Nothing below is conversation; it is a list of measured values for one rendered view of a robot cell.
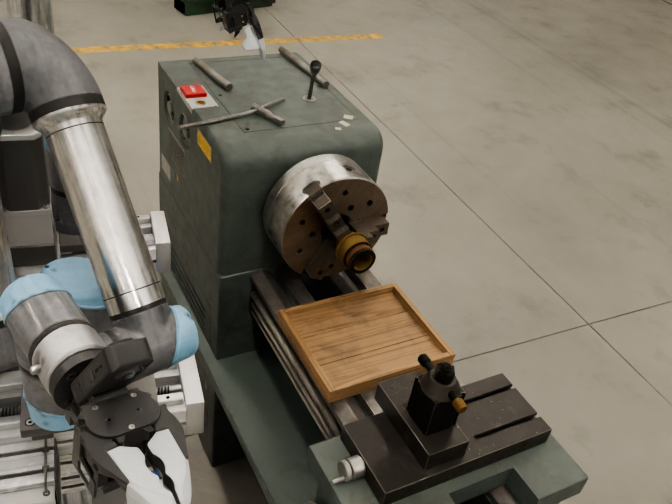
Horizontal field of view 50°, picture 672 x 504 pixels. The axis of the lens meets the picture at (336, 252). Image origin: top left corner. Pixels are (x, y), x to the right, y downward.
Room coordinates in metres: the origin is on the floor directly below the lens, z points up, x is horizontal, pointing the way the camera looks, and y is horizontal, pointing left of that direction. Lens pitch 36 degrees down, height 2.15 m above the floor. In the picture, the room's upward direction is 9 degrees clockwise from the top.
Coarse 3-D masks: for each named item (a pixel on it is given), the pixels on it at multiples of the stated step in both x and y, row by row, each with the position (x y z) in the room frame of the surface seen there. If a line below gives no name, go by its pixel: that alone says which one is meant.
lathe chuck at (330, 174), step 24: (312, 168) 1.59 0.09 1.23; (336, 168) 1.59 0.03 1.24; (360, 168) 1.66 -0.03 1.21; (288, 192) 1.53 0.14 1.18; (336, 192) 1.54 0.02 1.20; (360, 192) 1.58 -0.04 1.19; (288, 216) 1.48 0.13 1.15; (312, 216) 1.51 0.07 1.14; (360, 216) 1.58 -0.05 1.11; (288, 240) 1.47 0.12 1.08; (312, 240) 1.51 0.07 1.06; (336, 240) 1.56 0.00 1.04; (288, 264) 1.48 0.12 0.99
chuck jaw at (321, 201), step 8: (304, 192) 1.52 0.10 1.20; (312, 192) 1.51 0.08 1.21; (320, 192) 1.52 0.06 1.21; (312, 200) 1.50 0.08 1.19; (320, 200) 1.49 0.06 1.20; (328, 200) 1.49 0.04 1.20; (320, 208) 1.47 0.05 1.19; (328, 208) 1.48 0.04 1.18; (320, 216) 1.52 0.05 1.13; (328, 216) 1.48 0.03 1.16; (336, 216) 1.48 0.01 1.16; (328, 224) 1.47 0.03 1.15; (336, 224) 1.48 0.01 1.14; (344, 224) 1.49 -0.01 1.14; (336, 232) 1.47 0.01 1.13; (344, 232) 1.47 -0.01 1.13
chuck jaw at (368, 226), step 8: (344, 216) 1.59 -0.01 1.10; (376, 216) 1.61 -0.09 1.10; (384, 216) 1.63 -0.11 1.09; (352, 224) 1.55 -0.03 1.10; (360, 224) 1.56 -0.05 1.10; (368, 224) 1.57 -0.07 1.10; (376, 224) 1.57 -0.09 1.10; (384, 224) 1.58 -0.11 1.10; (360, 232) 1.52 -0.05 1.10; (368, 232) 1.53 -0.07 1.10; (376, 232) 1.54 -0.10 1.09; (384, 232) 1.58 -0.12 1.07; (368, 240) 1.51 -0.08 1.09; (376, 240) 1.55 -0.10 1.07
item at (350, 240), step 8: (352, 232) 1.51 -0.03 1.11; (344, 240) 1.46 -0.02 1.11; (352, 240) 1.46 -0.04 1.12; (360, 240) 1.46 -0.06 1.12; (336, 248) 1.45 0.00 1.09; (344, 248) 1.44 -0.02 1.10; (352, 248) 1.44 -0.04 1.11; (360, 248) 1.43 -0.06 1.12; (368, 248) 1.44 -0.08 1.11; (336, 256) 1.45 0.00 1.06; (344, 256) 1.43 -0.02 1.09; (352, 256) 1.42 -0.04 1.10; (360, 256) 1.47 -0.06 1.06; (368, 256) 1.45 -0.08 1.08; (344, 264) 1.43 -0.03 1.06; (352, 264) 1.41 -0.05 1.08; (360, 264) 1.45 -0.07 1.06; (368, 264) 1.44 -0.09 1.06; (360, 272) 1.43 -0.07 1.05
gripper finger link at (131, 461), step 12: (120, 456) 0.40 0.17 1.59; (132, 456) 0.40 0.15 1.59; (144, 456) 0.41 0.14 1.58; (120, 468) 0.39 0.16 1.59; (132, 468) 0.39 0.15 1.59; (144, 468) 0.39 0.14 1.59; (132, 480) 0.38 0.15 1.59; (144, 480) 0.38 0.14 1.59; (156, 480) 0.38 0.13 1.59; (132, 492) 0.37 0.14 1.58; (144, 492) 0.37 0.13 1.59; (156, 492) 0.37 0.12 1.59; (168, 492) 0.37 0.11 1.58
